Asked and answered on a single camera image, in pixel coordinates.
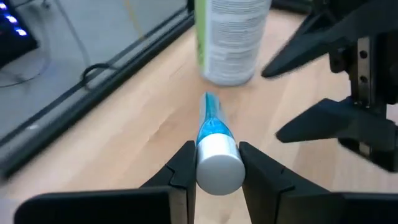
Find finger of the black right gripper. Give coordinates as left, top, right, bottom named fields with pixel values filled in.
left=261, top=0, right=398, bottom=78
left=275, top=98, right=398, bottom=172

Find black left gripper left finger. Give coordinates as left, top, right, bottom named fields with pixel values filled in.
left=14, top=139, right=197, bottom=224

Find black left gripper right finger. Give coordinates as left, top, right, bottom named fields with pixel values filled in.
left=238, top=141, right=398, bottom=224

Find teal box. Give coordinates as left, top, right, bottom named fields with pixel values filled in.
left=195, top=91, right=246, bottom=196

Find white wipes canister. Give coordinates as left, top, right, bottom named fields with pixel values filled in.
left=194, top=0, right=273, bottom=87

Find black device blue lights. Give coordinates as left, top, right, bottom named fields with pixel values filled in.
left=0, top=0, right=40, bottom=68

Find black cable loop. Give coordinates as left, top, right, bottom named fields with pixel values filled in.
left=81, top=63, right=110, bottom=91

